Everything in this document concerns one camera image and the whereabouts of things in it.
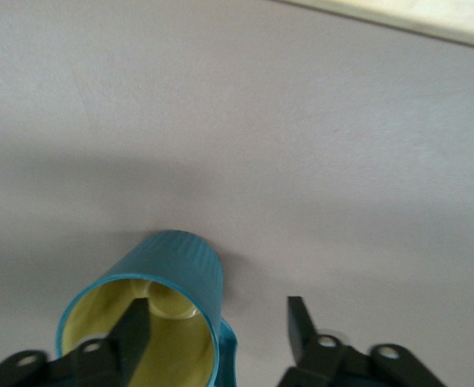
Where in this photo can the teal cup yellow inside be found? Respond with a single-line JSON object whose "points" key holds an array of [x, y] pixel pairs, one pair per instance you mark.
{"points": [[180, 258]]}

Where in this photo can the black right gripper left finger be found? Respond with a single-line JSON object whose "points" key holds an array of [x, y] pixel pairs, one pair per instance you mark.
{"points": [[112, 354]]}

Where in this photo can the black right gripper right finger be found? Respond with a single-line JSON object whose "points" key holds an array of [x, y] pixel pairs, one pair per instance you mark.
{"points": [[313, 354]]}

